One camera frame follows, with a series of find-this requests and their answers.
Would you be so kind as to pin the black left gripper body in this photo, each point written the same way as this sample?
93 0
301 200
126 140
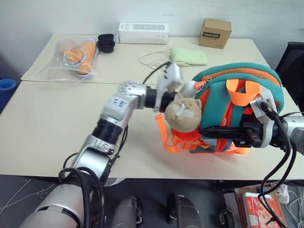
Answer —
167 97

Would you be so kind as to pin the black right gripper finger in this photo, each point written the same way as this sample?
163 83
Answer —
221 130
225 135

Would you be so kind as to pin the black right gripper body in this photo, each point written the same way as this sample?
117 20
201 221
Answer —
251 135

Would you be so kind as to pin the orange and teal backpack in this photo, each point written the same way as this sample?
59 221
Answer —
218 95

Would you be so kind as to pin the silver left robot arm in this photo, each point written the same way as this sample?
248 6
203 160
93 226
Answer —
114 111

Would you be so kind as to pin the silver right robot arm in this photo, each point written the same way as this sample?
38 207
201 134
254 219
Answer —
295 131

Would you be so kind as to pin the long white box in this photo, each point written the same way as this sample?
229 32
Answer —
143 33

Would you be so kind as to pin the red printed box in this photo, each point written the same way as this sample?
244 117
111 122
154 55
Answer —
260 210

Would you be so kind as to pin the brown cardboard box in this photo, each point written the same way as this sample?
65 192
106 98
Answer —
215 34

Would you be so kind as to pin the beige plush cat charm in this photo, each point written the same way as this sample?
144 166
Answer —
183 114

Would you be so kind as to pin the light green cloth pouch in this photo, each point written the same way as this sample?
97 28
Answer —
188 55

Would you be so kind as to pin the black office chair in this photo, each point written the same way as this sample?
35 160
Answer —
293 69

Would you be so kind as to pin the dark rounded shape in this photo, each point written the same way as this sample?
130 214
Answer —
184 211
127 212

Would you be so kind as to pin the plastic bag of orange slippers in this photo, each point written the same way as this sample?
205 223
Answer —
73 57

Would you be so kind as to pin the blue bin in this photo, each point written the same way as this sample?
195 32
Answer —
6 93

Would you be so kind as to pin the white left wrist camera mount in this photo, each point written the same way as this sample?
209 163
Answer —
171 73

